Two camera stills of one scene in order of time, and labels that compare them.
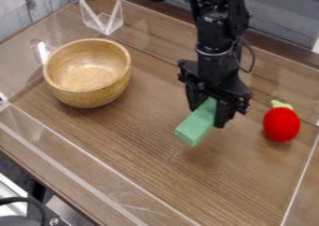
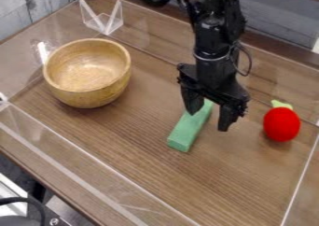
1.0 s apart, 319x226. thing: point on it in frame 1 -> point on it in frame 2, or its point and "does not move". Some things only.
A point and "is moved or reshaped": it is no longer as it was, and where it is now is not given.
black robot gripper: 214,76 does not move
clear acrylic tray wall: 91,97 does not move
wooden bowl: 86,72 does not move
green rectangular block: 197,126 is moved or reshaped
